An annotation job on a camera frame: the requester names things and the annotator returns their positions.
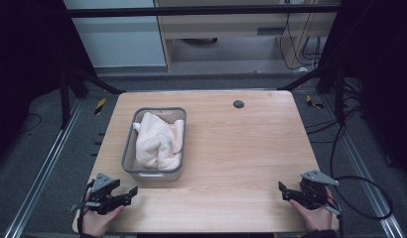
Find black looping cable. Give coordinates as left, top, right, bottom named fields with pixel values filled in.
left=329, top=123, right=394, bottom=220

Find light wooden desk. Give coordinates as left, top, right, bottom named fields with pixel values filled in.
left=153, top=0, right=342, bottom=72

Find white towel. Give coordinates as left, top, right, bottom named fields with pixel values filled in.
left=132, top=111, right=186, bottom=171

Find person's left hand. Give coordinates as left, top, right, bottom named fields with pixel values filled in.
left=81, top=203, right=125, bottom=238

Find yellow black tape marker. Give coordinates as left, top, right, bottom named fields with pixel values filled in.
left=305, top=94, right=326, bottom=110
left=93, top=96, right=107, bottom=116

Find dark curtain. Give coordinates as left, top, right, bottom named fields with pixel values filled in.
left=0, top=0, right=97, bottom=167
left=315, top=0, right=407, bottom=184

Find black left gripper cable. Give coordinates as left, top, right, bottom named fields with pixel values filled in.
left=76, top=178, right=95, bottom=236

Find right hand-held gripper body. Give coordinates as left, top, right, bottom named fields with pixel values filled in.
left=299, top=170, right=342, bottom=216

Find metal floor rail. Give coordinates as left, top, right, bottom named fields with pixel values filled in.
left=2, top=98, right=84, bottom=238
left=322, top=95, right=406, bottom=238

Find grey plastic basket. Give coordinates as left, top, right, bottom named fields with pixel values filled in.
left=120, top=106, right=188, bottom=182

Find black metal stand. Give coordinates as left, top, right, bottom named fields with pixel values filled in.
left=59, top=65, right=127, bottom=131
left=276, top=63, right=346, bottom=127

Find person's right hand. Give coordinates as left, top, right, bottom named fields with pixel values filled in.
left=288, top=186, right=334, bottom=233

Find white cabinet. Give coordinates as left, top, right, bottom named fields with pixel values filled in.
left=63, top=0, right=168, bottom=69

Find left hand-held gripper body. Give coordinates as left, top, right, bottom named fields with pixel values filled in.
left=69, top=172, right=126, bottom=215

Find black horizontal bar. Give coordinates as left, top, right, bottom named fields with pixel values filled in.
left=65, top=4, right=342, bottom=19

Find hanging black cables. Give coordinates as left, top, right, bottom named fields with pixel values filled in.
left=278, top=12, right=325, bottom=71

